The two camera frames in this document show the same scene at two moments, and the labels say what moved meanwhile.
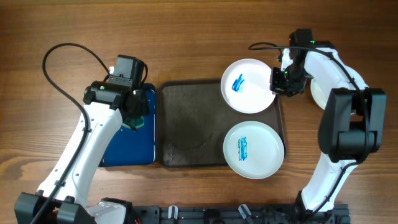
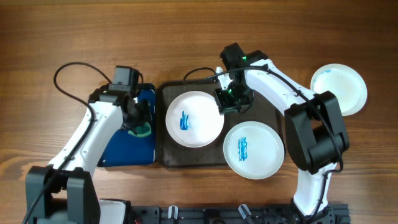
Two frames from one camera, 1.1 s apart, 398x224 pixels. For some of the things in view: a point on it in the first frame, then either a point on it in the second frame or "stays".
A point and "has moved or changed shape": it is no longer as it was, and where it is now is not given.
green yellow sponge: x=135 y=122 has moved or changed shape
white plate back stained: x=246 y=86 has moved or changed shape
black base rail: x=237 y=214 stays
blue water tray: x=131 y=147 stays
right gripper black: x=278 y=81 -> x=232 y=104
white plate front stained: x=253 y=150 stays
